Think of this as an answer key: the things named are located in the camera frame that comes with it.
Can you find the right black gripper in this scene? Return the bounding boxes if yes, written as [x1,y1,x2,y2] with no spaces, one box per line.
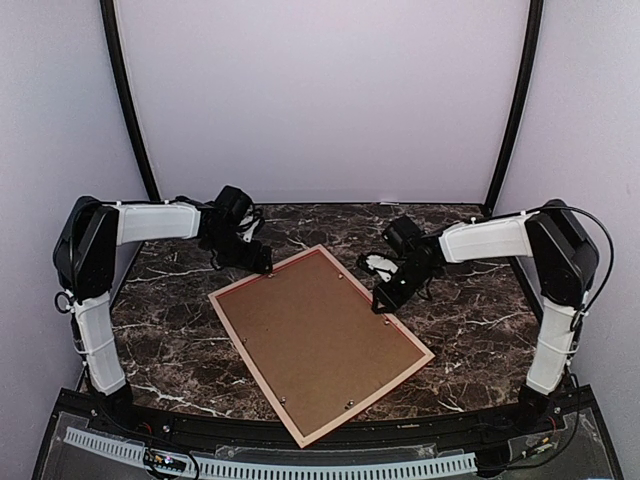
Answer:
[372,258,436,313]

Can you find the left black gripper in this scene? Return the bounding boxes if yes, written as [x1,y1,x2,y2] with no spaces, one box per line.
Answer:
[205,227,271,274]

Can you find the brown cardboard backing board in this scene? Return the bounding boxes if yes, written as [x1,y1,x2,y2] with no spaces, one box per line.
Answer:
[215,252,424,439]

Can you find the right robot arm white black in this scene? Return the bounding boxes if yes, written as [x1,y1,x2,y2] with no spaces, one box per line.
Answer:
[357,199,601,395]

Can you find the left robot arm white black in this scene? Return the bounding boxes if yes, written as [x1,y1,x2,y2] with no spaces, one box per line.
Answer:
[53,185,273,396]

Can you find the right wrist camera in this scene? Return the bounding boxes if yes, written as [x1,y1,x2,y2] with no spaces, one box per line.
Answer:
[356,253,398,282]

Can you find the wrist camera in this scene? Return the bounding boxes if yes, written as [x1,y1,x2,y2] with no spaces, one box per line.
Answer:
[356,253,398,282]
[237,211,264,243]

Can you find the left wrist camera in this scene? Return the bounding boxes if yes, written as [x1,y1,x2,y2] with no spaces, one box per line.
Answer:
[237,211,264,243]

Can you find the black front rail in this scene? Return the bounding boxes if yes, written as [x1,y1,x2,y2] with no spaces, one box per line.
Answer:
[92,400,565,450]

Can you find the white slotted cable duct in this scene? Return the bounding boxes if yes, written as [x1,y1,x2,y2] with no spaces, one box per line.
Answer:
[63,427,477,479]

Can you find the left black corner post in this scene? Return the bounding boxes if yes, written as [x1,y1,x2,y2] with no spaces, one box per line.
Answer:
[99,0,161,201]

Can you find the black corner post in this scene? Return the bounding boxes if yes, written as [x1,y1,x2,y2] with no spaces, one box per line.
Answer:
[99,0,161,201]
[483,0,544,216]

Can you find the right black corner post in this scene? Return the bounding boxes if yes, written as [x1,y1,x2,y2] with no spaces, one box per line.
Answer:
[483,0,544,216]

